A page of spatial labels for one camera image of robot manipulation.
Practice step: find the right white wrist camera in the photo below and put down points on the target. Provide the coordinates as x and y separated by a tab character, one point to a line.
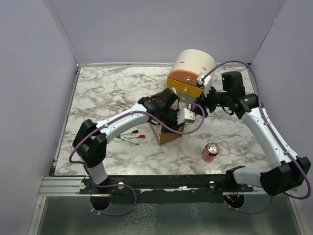
204	81

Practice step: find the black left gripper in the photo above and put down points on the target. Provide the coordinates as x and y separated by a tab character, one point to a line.
174	126

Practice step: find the red soda can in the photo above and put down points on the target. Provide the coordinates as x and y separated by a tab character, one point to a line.
210	151

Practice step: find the red capped marker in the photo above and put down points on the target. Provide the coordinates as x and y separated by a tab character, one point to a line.
133	137

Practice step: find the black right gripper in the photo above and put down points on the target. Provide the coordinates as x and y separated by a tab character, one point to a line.
205	101

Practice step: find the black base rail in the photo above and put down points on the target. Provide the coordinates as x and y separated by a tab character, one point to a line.
160	189

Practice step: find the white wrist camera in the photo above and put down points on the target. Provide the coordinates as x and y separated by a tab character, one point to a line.
185	115
204	81

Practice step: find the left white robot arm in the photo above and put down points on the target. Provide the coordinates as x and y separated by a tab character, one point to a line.
92	138

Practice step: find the black capped marker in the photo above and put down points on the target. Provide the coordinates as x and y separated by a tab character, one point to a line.
130	133

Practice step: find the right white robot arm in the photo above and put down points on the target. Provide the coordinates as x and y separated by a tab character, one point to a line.
287	170

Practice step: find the round pastel drawer cabinet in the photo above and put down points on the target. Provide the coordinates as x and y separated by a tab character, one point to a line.
185	71

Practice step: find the green capped marker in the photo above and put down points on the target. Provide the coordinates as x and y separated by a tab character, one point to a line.
127	140

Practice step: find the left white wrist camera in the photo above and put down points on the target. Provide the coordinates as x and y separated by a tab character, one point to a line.
185	115

